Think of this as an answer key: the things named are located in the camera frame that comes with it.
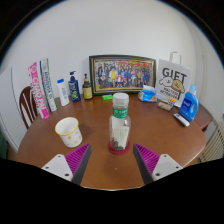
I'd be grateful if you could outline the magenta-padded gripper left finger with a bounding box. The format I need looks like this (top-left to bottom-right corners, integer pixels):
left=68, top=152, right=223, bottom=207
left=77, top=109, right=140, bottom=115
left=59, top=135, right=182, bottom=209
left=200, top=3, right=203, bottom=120
left=41, top=143, right=92, bottom=186

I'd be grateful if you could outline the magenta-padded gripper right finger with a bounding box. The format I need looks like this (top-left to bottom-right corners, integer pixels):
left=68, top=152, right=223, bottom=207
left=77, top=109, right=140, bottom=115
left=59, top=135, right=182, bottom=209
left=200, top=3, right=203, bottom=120
left=132, top=143, right=184, bottom=186

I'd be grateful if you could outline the clear green-labelled water bottle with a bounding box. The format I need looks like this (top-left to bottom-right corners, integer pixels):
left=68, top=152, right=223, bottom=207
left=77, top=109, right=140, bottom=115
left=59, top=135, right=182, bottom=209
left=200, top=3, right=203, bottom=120
left=108, top=92, right=132, bottom=152

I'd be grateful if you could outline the white yellow-rimmed cup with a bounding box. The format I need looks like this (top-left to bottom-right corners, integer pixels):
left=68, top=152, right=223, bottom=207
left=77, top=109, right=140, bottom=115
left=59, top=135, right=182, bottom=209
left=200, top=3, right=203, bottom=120
left=54, top=116, right=83, bottom=149

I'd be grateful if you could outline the flat round red coaster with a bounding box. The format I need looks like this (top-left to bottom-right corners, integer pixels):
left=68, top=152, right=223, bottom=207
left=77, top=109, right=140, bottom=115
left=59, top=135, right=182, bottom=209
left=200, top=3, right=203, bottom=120
left=107, top=139, right=131, bottom=156

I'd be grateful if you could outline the white remote control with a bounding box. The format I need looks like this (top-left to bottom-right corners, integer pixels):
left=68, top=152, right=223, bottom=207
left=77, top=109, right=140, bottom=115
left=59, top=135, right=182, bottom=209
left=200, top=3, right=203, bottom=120
left=173, top=112, right=191, bottom=128

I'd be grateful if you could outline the small beige box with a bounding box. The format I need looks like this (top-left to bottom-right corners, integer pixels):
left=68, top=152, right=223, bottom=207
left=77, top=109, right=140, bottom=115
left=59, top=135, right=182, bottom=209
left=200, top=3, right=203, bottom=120
left=156, top=97, right=177, bottom=112

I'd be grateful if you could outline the blue tissue pack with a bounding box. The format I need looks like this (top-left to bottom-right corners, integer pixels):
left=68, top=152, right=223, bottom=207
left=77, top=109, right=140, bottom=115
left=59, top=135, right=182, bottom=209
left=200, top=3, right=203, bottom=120
left=137, top=84, right=158, bottom=104

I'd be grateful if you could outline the white bottle with blue cap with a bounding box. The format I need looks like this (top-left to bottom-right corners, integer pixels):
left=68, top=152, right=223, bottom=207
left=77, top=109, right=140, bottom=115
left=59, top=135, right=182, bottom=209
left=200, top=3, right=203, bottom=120
left=56, top=78, right=70, bottom=107

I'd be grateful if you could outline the blue detergent bottle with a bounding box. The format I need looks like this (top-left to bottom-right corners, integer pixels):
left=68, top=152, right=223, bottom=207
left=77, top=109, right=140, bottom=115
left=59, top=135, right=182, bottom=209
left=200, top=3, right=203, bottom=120
left=178, top=84, right=200, bottom=122

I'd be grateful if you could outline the white radiator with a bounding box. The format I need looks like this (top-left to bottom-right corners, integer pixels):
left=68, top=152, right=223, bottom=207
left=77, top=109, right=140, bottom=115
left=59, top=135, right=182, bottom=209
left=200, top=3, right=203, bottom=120
left=199, top=121, right=224, bottom=163

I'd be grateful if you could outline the yellow-labelled dark pump bottle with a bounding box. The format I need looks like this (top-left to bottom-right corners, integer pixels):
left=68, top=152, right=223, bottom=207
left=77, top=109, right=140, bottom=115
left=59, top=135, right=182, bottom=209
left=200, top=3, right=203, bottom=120
left=82, top=73, right=94, bottom=101

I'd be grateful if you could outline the dark blue pump bottle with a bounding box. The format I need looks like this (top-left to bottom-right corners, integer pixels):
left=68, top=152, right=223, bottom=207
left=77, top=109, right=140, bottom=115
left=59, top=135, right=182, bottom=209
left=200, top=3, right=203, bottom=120
left=68, top=70, right=82, bottom=103

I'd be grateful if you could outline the dark wooden chair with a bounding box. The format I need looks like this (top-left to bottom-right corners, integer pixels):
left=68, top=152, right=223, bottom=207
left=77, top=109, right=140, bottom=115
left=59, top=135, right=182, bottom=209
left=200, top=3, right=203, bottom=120
left=18, top=85, right=38, bottom=130

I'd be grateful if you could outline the tall pink and white box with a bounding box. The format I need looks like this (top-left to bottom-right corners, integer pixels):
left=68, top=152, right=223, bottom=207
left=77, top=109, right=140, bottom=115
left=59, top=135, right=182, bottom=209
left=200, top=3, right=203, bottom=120
left=27, top=61, right=50, bottom=120

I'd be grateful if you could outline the tall white and blue box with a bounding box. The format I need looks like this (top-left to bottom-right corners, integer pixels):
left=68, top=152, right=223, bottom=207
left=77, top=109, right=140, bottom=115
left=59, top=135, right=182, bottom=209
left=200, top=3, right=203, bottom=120
left=39, top=57, right=58, bottom=113

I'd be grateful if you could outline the white paper gift bag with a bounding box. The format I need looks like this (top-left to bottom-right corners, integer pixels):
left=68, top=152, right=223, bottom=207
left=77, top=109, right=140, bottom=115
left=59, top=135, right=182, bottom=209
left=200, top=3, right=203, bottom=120
left=154, top=50, right=193, bottom=108

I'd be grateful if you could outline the white refrigerator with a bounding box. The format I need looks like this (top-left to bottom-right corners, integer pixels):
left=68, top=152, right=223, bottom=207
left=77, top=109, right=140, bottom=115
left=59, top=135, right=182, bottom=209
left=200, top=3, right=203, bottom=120
left=0, top=66, right=29, bottom=151

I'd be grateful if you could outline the framed group photo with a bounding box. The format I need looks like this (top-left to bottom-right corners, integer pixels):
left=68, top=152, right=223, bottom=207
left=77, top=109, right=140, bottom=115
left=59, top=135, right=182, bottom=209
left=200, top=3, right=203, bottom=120
left=88, top=54, right=157, bottom=97

